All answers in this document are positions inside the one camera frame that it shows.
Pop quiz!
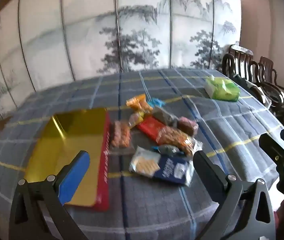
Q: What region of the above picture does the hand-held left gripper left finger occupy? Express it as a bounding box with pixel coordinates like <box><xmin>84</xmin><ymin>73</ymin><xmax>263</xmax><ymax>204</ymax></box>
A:
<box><xmin>9</xmin><ymin>150</ymin><xmax>91</xmax><ymax>240</ymax></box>

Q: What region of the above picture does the blue plaid tablecloth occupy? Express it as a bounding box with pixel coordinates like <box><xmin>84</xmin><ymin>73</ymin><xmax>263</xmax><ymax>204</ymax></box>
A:
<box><xmin>0</xmin><ymin>68</ymin><xmax>284</xmax><ymax>240</ymax></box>

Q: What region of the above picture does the brown snack packet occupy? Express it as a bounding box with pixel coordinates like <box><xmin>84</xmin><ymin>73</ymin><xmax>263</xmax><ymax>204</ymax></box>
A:
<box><xmin>177</xmin><ymin>117</ymin><xmax>199</xmax><ymax>137</ymax></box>

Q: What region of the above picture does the green tissue pack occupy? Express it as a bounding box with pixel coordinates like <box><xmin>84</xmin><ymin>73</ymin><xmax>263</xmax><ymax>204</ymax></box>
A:
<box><xmin>204</xmin><ymin>76</ymin><xmax>241</xmax><ymax>102</ymax></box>

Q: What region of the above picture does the pink snack packet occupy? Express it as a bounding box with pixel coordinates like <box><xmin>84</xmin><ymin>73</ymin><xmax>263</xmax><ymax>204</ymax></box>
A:
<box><xmin>110</xmin><ymin>121</ymin><xmax>132</xmax><ymax>151</ymax></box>

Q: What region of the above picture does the gold and red tin box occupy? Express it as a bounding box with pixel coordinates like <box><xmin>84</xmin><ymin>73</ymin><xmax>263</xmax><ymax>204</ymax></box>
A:
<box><xmin>24</xmin><ymin>108</ymin><xmax>111</xmax><ymax>212</ymax></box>

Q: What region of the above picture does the white cracker packet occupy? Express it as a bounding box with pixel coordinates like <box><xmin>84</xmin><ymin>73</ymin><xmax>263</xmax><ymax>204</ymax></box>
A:
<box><xmin>129</xmin><ymin>146</ymin><xmax>161</xmax><ymax>178</ymax></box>

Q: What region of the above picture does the dark wooden chair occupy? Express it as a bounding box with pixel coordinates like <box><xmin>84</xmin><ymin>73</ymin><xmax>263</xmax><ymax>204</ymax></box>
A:
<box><xmin>249</xmin><ymin>56</ymin><xmax>284</xmax><ymax>120</ymax></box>
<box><xmin>222</xmin><ymin>44</ymin><xmax>267</xmax><ymax>105</ymax></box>

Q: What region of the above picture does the dark cloth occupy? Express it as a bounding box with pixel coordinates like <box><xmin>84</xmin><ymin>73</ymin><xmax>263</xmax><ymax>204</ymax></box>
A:
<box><xmin>233</xmin><ymin>73</ymin><xmax>254</xmax><ymax>91</ymax></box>

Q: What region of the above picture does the small blue-topped snack packet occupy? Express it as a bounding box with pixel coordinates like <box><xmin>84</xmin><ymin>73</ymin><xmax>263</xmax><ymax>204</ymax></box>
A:
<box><xmin>149</xmin><ymin>98</ymin><xmax>166</xmax><ymax>108</ymax></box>

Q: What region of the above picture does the orange snack packet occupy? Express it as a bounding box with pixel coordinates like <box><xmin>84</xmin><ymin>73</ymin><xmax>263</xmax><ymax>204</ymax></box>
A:
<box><xmin>126</xmin><ymin>94</ymin><xmax>154</xmax><ymax>113</ymax></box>

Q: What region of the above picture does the red snack packet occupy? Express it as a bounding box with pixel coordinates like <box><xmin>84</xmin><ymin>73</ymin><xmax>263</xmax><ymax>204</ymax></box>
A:
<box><xmin>136</xmin><ymin>116</ymin><xmax>167</xmax><ymax>140</ymax></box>

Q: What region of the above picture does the dark blue snack packet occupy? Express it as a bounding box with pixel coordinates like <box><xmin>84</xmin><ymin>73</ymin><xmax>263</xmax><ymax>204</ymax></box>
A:
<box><xmin>153</xmin><ymin>154</ymin><xmax>195</xmax><ymax>187</ymax></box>

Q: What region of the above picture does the small blue-grey candy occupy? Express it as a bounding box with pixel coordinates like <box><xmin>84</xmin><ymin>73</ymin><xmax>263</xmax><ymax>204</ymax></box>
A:
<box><xmin>152</xmin><ymin>144</ymin><xmax>180</xmax><ymax>155</ymax></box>

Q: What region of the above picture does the dark seed bar packet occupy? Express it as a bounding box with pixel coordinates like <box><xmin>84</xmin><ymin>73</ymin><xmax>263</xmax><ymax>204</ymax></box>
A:
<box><xmin>153</xmin><ymin>106</ymin><xmax>180</xmax><ymax>128</ymax></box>

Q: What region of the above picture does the clear peanut brittle packet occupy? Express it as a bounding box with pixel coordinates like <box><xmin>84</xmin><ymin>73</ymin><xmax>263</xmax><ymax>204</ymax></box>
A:
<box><xmin>156</xmin><ymin>127</ymin><xmax>202</xmax><ymax>157</ymax></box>

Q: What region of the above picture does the small yellow snack packet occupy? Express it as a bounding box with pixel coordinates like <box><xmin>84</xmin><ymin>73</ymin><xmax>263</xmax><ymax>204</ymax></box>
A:
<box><xmin>128</xmin><ymin>112</ymin><xmax>144</xmax><ymax>128</ymax></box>

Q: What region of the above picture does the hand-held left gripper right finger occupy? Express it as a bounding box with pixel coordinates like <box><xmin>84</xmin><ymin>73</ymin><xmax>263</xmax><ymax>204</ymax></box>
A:
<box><xmin>193</xmin><ymin>150</ymin><xmax>276</xmax><ymax>240</ymax></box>

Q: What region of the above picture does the ink landscape folding screen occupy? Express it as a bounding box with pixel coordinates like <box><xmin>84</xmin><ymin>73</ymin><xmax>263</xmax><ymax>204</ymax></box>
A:
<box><xmin>0</xmin><ymin>0</ymin><xmax>242</xmax><ymax>130</ymax></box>

